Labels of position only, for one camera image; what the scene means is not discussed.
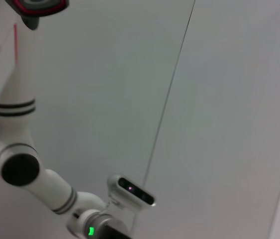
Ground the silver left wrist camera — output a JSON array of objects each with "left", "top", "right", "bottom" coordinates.
[{"left": 104, "top": 174, "right": 156, "bottom": 215}]

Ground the black and red robot head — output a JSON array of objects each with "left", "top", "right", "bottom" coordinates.
[{"left": 4, "top": 0, "right": 70, "bottom": 31}]

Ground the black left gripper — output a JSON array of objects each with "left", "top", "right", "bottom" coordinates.
[{"left": 96, "top": 225, "right": 133, "bottom": 239}]

